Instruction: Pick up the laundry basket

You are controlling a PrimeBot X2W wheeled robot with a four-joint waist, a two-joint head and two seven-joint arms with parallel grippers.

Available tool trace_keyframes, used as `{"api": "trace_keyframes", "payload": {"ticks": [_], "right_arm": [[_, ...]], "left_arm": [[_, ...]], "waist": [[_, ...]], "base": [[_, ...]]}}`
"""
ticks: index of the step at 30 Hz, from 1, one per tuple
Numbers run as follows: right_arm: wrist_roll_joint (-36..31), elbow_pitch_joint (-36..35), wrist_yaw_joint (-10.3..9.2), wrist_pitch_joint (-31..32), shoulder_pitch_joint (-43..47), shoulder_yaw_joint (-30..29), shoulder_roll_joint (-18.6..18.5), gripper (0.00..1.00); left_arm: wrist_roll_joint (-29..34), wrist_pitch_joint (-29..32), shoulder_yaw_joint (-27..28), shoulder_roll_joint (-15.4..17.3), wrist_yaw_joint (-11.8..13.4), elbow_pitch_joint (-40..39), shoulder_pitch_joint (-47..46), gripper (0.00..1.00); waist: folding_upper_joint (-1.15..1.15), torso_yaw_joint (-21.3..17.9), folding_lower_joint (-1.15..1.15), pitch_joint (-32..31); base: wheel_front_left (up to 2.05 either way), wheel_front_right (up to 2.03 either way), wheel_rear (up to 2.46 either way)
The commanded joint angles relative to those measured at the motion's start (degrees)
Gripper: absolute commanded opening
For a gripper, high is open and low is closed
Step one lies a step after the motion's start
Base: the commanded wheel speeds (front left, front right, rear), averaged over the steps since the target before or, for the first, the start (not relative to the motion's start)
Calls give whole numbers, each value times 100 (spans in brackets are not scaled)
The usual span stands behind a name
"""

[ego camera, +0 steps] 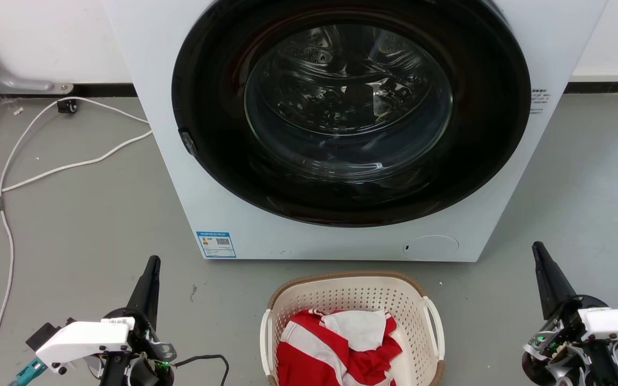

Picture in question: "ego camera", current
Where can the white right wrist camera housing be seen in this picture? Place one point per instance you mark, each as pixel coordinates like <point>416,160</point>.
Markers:
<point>617,324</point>

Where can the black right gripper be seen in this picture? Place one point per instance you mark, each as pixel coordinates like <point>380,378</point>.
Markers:
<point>556,343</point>

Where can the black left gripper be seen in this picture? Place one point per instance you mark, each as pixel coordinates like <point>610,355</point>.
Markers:
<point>145,343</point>

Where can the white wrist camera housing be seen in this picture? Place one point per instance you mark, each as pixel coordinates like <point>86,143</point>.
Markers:
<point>81,340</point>
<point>617,324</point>

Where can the black printed text label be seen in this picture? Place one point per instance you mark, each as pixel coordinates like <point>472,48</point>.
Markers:
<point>539,101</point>

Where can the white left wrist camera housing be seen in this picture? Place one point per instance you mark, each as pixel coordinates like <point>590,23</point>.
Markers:
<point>81,340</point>

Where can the black round washer door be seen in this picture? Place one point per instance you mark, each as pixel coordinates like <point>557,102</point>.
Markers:
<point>207,80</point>

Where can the plain white garment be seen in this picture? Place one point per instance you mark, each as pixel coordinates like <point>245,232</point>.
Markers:
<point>360,327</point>

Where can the red white striped garment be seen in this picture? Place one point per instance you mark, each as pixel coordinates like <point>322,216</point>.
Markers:
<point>309,354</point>

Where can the blue energy label sticker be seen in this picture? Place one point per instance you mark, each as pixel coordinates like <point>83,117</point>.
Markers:
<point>215,244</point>

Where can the round white filter cover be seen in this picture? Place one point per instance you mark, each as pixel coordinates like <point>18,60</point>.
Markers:
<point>430,248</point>

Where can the white front-load washing machine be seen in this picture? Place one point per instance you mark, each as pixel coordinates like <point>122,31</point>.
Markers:
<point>207,203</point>

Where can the cream perforated laundry basket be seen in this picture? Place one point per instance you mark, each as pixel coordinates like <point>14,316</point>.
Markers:
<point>352,294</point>

